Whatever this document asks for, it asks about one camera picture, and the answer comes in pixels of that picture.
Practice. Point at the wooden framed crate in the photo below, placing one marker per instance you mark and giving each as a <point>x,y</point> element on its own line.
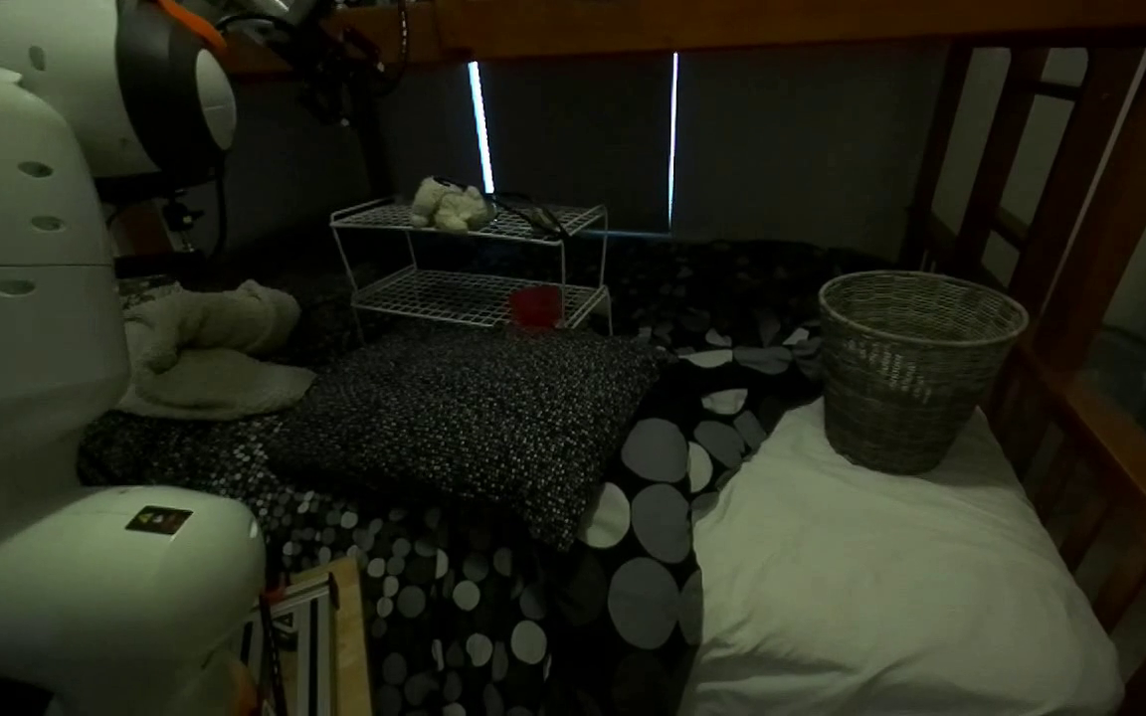
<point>340,640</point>

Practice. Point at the white bed mattress sheet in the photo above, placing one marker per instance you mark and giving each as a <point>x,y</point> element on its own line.
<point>894,583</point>

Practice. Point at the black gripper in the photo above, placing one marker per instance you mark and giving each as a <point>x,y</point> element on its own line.
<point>316,34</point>

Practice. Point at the black pillow with small dots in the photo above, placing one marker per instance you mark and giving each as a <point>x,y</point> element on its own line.
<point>466,425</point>

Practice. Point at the black duvet with large dots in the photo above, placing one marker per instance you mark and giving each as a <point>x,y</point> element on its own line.
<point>496,612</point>

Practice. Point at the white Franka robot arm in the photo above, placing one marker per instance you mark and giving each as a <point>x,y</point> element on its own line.
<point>19,331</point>

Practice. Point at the beige crumpled towel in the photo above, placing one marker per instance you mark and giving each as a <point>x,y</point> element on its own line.
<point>218,361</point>

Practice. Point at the wooden bunk bed frame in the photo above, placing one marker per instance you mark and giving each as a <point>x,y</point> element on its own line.
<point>734,22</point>

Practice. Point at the white fluffy toy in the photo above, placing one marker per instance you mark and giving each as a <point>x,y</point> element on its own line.
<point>449,201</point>

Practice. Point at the red cup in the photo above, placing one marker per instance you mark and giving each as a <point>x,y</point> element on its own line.
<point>536,308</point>

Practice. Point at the window with dark blind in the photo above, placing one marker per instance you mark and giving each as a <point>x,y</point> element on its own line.
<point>480,123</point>

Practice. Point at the woven wicker basket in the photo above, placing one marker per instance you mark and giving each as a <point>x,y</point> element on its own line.
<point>917,373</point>

